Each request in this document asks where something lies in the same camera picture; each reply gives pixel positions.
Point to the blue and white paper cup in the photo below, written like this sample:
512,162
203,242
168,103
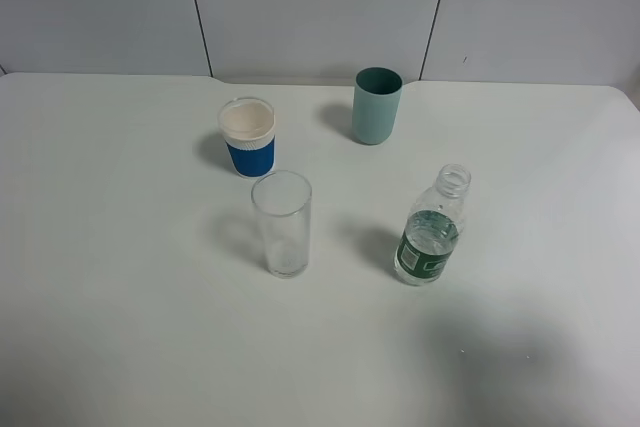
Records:
248,127

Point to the tall clear drinking glass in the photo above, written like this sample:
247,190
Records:
282,203

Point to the clear plastic water bottle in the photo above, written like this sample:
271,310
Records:
433,227

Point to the teal plastic cup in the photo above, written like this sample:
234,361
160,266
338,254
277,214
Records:
377,94

